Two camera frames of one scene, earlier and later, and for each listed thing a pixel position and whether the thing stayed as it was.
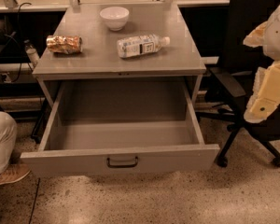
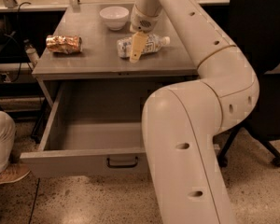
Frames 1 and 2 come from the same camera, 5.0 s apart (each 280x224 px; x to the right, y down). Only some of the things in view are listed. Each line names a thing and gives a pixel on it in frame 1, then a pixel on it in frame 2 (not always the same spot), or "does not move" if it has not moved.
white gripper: x=278 y=36 → x=142 y=22
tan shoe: x=12 y=173 does not move
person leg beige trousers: x=4 y=136 does not move
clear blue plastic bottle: x=141 y=44 does not move
